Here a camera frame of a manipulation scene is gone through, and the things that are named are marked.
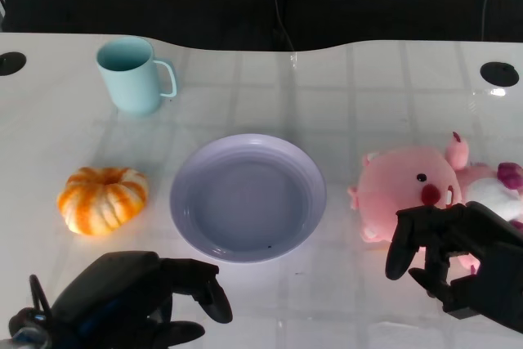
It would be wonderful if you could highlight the black round table grommet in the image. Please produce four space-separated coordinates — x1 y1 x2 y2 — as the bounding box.
0 51 27 77
480 61 520 87

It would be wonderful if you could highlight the thin dark hanging cable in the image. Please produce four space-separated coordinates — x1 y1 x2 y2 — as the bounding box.
267 0 295 52

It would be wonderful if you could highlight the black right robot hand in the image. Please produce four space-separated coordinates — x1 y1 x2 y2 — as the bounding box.
385 200 523 332

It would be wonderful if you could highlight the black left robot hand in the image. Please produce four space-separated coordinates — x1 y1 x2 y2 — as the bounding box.
48 250 234 349

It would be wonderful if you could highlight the orange white striped pumpkin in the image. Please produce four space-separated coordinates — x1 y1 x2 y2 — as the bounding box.
56 166 150 237

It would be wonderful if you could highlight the pink plush doll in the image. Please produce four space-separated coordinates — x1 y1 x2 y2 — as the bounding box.
346 131 523 275

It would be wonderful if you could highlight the lavender round plate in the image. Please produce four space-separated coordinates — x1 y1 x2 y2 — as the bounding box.
169 132 328 265

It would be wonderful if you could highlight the light blue mug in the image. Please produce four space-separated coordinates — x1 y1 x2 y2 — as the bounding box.
96 36 179 116

